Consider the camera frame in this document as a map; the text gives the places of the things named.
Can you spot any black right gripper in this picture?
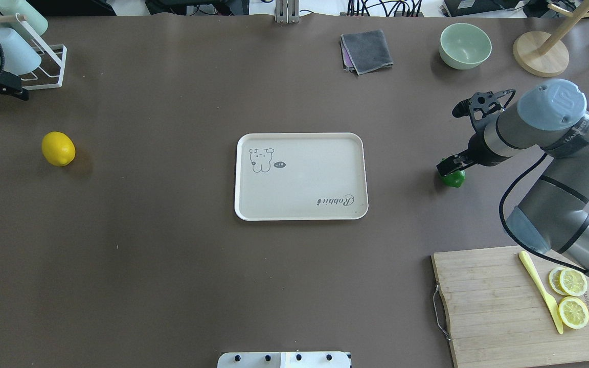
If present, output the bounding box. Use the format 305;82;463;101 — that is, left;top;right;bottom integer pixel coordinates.
437;90;516;177

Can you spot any green lime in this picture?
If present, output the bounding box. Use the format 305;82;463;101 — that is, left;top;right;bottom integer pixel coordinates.
440;170;466;187

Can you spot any yellow lemon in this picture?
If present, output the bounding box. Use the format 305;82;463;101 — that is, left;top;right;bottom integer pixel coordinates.
41;132;76;166

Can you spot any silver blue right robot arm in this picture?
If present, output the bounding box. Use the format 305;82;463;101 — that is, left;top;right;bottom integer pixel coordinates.
437;79;589;277

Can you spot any cream rabbit tray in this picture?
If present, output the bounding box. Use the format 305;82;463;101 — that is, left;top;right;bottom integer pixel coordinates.
234;132;369;221

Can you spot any white cup rack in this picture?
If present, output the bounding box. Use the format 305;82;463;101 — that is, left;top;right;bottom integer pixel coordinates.
0;14;67;90

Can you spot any mint green cup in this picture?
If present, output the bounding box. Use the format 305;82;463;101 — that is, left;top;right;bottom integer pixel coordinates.
0;0;48;35

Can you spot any mint green bowl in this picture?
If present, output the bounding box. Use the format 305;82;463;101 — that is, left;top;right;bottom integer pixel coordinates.
439;23;492;70

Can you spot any wooden mug tree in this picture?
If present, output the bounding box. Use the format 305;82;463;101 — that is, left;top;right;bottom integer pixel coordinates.
513;1;589;78

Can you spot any lemon slice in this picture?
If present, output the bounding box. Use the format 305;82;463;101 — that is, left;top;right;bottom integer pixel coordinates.
548;266;568;296
558;296;589;329
558;268;587;297

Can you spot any grey folded cloth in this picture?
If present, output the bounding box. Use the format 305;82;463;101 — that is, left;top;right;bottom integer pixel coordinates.
341;29;393;75

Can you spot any bamboo cutting board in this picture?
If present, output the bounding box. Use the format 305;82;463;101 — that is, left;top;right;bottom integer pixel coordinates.
432;245;589;367

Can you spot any yellow plastic knife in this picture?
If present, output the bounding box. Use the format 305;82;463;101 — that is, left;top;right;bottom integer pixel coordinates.
518;251;564;334

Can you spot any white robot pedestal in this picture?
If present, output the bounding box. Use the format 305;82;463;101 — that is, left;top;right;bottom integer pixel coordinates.
217;351;352;367

